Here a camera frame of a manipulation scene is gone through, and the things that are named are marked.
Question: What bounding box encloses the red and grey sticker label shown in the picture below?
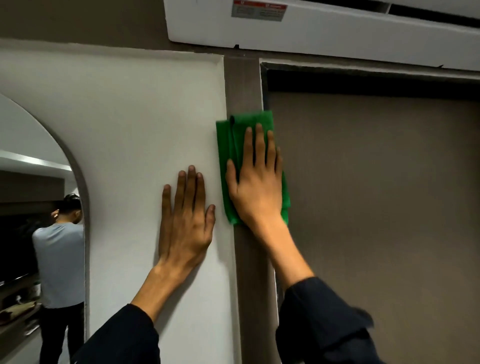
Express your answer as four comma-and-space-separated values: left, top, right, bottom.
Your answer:
231, 0, 288, 22

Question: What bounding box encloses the white air conditioner unit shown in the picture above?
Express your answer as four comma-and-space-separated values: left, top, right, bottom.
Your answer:
163, 0, 480, 72

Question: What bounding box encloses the grey recessed wall panel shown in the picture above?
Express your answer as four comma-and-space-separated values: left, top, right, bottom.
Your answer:
259, 58, 480, 364

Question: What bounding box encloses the person's right forearm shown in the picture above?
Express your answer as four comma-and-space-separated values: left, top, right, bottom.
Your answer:
259, 217, 387, 364

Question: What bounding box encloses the green cleaning cloth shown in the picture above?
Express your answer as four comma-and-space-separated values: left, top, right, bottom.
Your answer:
215, 110, 291, 226

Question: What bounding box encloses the dark kitchen counter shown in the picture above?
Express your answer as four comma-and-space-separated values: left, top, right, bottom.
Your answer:
0, 273, 42, 361

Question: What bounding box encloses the person's left forearm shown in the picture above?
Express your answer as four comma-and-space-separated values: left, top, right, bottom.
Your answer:
73, 259, 196, 364

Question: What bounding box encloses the person's left hand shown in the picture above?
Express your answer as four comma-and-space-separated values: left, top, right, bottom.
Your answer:
158, 165, 217, 271

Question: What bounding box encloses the person's right hand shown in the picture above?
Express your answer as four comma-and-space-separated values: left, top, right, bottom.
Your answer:
225, 123, 284, 234

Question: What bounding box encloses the white arched wall panel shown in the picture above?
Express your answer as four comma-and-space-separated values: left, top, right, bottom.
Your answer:
0, 38, 242, 364

